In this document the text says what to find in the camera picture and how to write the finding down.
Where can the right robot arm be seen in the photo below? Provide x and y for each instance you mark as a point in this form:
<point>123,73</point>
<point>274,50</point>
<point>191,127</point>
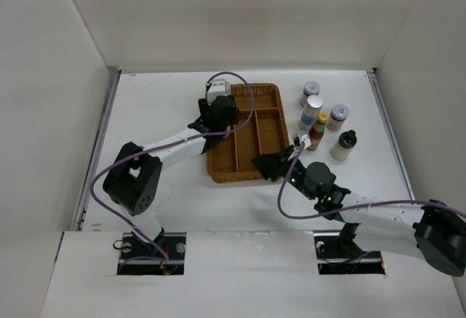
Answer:
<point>430,231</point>

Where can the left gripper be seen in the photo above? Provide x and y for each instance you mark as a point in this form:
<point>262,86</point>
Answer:
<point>205,107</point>

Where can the red-label spice jar right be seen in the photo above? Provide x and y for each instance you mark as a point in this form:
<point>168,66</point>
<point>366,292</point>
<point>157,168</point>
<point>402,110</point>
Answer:
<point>338,116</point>

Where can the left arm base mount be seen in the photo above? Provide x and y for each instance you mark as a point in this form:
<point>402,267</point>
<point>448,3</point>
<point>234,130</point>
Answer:
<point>137,258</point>

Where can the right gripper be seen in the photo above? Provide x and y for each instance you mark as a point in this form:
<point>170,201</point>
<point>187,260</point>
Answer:
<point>276,161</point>

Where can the red-label spice jar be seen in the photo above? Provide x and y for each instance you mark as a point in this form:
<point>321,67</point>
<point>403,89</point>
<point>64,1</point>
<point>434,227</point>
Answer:
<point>310,88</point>
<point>338,116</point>

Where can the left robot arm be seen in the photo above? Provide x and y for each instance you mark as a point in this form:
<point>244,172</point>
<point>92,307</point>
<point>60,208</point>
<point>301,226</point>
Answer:
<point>133,184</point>

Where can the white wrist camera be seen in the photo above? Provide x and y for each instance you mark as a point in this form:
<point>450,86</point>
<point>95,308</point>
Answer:
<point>215,88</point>
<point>301,140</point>

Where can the black-cap white bottle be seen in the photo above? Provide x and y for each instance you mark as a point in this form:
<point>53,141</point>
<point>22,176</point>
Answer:
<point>344,145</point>

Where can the red-label spice jar back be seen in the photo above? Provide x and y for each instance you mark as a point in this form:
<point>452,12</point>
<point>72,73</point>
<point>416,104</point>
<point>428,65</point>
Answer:
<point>310,88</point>

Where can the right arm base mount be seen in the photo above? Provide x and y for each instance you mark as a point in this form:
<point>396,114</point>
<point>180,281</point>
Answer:
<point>338,254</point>

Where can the brown wicker divided tray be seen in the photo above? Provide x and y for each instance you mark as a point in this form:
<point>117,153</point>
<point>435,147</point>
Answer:
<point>265,132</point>

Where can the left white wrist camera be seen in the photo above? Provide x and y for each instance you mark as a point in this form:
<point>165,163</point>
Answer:
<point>215,88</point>

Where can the white-lid blue-label shaker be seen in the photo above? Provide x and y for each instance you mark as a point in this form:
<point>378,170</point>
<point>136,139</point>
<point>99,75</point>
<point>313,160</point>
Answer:
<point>311,111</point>

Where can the yellow-cap hot sauce bottle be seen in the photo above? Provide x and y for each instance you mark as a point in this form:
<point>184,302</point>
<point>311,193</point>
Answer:
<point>316,132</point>

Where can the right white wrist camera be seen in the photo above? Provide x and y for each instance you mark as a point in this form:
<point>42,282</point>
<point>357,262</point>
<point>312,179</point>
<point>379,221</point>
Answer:
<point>301,140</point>

